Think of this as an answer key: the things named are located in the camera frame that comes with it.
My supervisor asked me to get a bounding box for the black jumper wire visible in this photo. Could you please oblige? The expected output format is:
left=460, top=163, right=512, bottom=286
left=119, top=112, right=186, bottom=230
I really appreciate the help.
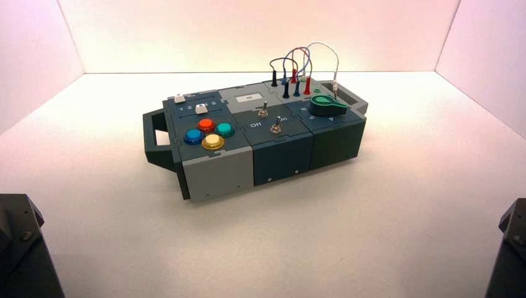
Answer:
left=269, top=56, right=298, bottom=72

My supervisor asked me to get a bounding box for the teal arcade push button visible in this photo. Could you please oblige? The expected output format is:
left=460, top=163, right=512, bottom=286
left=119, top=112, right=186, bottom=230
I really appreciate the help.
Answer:
left=215, top=122, right=236, bottom=138

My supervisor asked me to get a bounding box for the blue jumper wire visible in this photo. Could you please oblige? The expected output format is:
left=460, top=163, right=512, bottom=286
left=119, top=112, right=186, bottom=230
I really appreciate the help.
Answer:
left=282, top=47, right=313, bottom=82

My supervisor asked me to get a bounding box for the blue arcade push button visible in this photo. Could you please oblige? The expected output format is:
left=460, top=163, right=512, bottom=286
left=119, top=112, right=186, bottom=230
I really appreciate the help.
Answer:
left=184, top=129, right=205, bottom=145

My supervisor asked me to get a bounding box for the grey and blue task box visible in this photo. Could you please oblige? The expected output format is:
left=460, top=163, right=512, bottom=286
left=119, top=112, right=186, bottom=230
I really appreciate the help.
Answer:
left=142, top=78, right=369, bottom=202

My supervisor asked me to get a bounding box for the white jumper wire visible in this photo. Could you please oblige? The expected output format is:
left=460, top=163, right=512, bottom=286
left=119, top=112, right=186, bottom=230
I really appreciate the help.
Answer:
left=303, top=42, right=340, bottom=82

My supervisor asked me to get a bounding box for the red jumper wire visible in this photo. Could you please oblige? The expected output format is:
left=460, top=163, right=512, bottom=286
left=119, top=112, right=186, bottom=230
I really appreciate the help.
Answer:
left=292, top=47, right=311, bottom=79

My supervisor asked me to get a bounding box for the yellow arcade push button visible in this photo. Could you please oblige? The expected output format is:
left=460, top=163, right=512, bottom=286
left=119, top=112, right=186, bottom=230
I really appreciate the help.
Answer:
left=201, top=134, right=226, bottom=151

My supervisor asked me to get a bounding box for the green rotary knob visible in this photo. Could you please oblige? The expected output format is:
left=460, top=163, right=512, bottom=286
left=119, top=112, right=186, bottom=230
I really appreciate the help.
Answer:
left=309, top=94, right=349, bottom=117

